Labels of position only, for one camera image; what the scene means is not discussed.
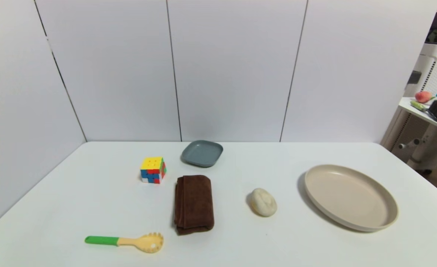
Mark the yellow green-handled pasta spoon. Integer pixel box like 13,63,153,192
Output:
85,233,164,254

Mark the beige round plate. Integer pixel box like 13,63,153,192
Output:
304,164,399,233

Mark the white side table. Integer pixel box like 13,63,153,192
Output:
398,97,437,173

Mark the cream oval stone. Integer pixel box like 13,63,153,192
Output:
250,188,278,217

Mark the multicoloured puzzle cube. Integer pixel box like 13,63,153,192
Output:
140,156,167,184

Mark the grey square plate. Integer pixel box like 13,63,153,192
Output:
181,140,224,168

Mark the brown towel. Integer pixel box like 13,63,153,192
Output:
173,175,215,235

